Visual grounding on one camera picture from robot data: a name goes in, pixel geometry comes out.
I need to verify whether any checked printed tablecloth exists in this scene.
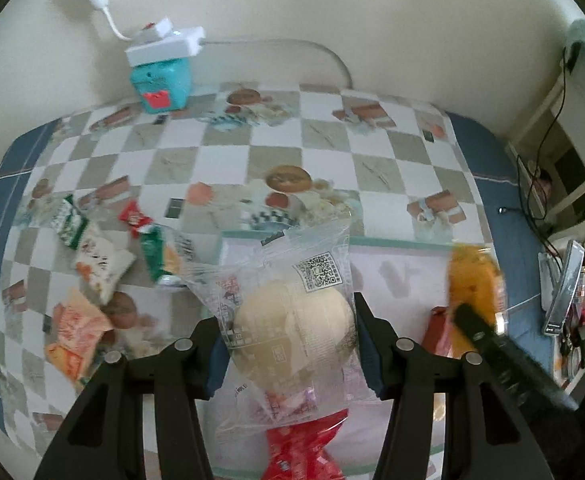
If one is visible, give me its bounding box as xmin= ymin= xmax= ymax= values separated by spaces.
xmin=0 ymin=82 xmax=573 ymax=480

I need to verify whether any grey power cable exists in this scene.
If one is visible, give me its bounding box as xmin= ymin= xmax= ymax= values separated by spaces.
xmin=202 ymin=37 xmax=353 ymax=88

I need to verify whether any dark red snack packet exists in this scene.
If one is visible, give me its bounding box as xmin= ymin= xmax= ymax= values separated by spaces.
xmin=422 ymin=305 xmax=455 ymax=356

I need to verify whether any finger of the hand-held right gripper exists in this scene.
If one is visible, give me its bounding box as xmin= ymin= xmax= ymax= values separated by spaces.
xmin=453 ymin=302 xmax=580 ymax=413

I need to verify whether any clear packet with round bun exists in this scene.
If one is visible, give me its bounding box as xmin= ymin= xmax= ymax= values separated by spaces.
xmin=180 ymin=217 xmax=388 ymax=411

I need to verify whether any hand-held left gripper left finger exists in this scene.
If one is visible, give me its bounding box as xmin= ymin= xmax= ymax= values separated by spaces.
xmin=32 ymin=315 xmax=233 ymax=480

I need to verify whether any white plug cable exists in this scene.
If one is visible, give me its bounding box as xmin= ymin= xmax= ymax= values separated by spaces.
xmin=100 ymin=2 xmax=136 ymax=41

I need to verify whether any dark green snack packet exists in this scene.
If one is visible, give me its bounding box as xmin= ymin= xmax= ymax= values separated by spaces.
xmin=139 ymin=225 xmax=186 ymax=283

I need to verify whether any white plug with red switch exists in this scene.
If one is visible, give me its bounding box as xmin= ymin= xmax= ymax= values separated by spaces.
xmin=132 ymin=19 xmax=173 ymax=43

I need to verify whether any white wooden chair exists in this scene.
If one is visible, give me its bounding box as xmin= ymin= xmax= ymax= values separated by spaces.
xmin=505 ymin=75 xmax=585 ymax=233

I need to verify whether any white power strip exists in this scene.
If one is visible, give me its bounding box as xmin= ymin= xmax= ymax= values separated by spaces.
xmin=125 ymin=26 xmax=207 ymax=67

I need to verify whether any white packet with red print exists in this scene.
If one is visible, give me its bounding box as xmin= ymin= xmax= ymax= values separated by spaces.
xmin=72 ymin=225 xmax=136 ymax=306

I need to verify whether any teal tin box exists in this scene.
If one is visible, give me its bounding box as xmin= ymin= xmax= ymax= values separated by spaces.
xmin=130 ymin=57 xmax=193 ymax=114

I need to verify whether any small red candy packet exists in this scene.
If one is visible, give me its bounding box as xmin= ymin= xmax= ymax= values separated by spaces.
xmin=119 ymin=200 xmax=154 ymax=238

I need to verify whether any shallow teal cardboard tray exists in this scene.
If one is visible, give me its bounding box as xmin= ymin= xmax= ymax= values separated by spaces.
xmin=212 ymin=230 xmax=508 ymax=480

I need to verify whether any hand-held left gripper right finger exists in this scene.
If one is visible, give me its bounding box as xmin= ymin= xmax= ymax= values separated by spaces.
xmin=355 ymin=292 xmax=555 ymax=480

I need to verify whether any bright red snack packet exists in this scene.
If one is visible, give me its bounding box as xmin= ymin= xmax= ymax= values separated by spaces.
xmin=265 ymin=410 xmax=350 ymax=480

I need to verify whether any orange pink snack packet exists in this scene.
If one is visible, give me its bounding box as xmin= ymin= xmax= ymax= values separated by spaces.
xmin=45 ymin=287 xmax=116 ymax=386

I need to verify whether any white phone stand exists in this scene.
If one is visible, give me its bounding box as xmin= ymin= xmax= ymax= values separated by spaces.
xmin=537 ymin=252 xmax=556 ymax=311

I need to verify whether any yellow cake packet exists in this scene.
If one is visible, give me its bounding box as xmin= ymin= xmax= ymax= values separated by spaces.
xmin=445 ymin=242 xmax=508 ymax=356

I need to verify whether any long black cable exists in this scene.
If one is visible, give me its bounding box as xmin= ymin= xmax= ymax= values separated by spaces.
xmin=517 ymin=47 xmax=580 ymax=256

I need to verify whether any green white snack packet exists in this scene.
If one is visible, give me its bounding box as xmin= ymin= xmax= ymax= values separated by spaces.
xmin=50 ymin=195 xmax=90 ymax=248

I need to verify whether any smartphone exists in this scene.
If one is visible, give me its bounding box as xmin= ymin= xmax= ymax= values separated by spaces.
xmin=542 ymin=240 xmax=585 ymax=336

